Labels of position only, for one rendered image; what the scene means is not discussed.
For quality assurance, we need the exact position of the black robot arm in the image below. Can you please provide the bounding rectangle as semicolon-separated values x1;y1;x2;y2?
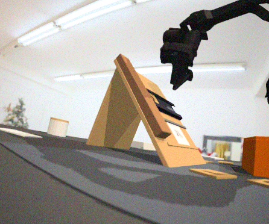
160;0;269;64

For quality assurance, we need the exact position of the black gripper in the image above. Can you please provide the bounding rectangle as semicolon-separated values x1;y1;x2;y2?
168;41;198;90

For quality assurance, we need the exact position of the cream cylindrical jar with orange lid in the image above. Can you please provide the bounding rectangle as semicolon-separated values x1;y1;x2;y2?
47;117;69;137

